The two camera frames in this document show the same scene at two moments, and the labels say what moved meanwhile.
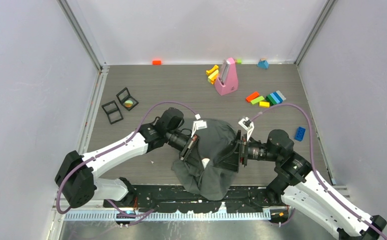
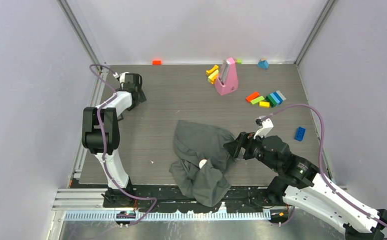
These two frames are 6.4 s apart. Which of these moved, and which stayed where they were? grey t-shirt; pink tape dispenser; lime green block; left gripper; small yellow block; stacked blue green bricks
Moved: grey t-shirt; left gripper
Stayed: small yellow block; lime green block; stacked blue green bricks; pink tape dispenser
